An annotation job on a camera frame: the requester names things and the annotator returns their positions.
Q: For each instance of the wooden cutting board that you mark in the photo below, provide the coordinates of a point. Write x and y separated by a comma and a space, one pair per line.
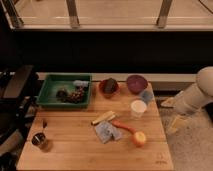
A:
76, 147

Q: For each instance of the blue small cup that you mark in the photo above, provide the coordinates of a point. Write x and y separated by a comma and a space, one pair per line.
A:
146, 96

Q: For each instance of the black chair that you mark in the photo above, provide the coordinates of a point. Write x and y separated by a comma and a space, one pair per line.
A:
16, 95

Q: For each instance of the purple bowl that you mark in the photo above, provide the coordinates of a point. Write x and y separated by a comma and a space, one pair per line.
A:
136, 83

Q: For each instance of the white cup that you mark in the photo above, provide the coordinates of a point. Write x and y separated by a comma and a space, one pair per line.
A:
138, 108

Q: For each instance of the bunch of dark grapes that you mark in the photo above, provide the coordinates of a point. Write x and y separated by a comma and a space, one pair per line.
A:
76, 96

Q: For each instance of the yellow wooden block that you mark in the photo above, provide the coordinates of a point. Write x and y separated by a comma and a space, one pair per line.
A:
107, 116

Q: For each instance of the light blue object in tray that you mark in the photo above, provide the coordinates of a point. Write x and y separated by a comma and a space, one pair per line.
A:
80, 83

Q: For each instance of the orange fruit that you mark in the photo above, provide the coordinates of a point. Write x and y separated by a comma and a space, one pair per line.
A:
139, 138

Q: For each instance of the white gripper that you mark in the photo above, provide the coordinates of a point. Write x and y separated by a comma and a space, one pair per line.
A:
181, 107

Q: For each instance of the blue grey cloth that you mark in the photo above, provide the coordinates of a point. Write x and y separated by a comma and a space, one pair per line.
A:
106, 131

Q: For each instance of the orange carrot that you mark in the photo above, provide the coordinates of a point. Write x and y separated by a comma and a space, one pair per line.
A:
123, 126

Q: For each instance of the red bowl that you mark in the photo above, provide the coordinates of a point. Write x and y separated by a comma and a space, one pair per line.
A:
101, 86

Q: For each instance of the green plastic tray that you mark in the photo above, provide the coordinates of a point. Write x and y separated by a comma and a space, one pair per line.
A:
54, 82

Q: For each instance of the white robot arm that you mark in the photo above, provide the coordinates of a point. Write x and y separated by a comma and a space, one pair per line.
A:
186, 103

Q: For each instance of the dark object in red bowl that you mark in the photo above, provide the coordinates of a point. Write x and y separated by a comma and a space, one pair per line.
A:
110, 86

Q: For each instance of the dark round object in tray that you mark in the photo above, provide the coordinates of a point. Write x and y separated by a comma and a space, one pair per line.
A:
61, 94

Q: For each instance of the metal tin can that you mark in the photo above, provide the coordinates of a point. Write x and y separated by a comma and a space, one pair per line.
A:
39, 140

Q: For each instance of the small dark fork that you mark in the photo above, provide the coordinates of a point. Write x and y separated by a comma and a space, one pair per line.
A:
44, 124

